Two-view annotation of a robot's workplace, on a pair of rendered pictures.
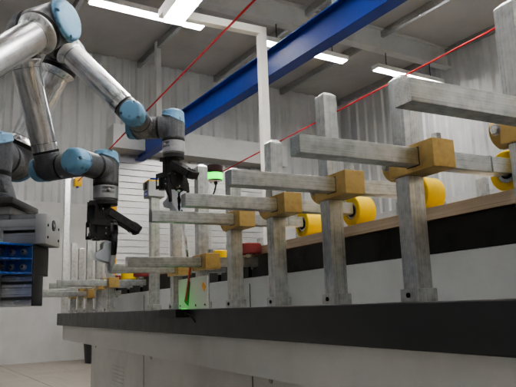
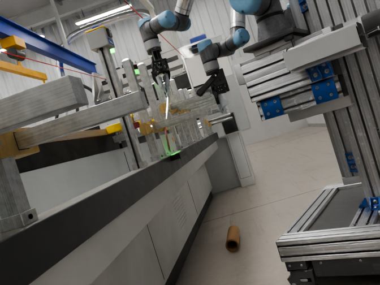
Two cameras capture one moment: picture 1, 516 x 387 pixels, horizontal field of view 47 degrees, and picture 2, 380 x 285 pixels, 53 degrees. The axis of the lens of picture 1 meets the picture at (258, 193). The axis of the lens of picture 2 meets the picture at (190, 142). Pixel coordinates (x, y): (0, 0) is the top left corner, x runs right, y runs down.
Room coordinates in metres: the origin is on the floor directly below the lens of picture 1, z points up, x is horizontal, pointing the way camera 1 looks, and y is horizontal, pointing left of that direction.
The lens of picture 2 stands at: (3.37, 1.41, 0.76)
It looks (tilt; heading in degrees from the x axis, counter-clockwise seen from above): 1 degrees down; 217
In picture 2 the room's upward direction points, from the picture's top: 17 degrees counter-clockwise
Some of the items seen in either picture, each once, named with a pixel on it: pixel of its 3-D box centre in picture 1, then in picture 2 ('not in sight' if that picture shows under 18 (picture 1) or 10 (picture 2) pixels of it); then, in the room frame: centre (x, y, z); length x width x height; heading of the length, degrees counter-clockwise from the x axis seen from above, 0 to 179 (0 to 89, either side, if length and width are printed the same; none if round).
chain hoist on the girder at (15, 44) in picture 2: not in sight; (16, 53); (-0.36, -4.34, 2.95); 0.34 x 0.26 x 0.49; 32
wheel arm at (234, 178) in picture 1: (335, 185); (183, 109); (1.23, -0.17, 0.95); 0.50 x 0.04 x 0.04; 118
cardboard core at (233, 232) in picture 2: not in sight; (233, 237); (1.37, 0.00, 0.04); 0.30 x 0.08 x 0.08; 28
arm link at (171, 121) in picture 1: (172, 126); (148, 30); (1.92, 0.28, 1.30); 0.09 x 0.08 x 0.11; 88
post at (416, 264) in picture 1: (411, 203); (189, 119); (1.05, -0.27, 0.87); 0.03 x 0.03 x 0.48; 28
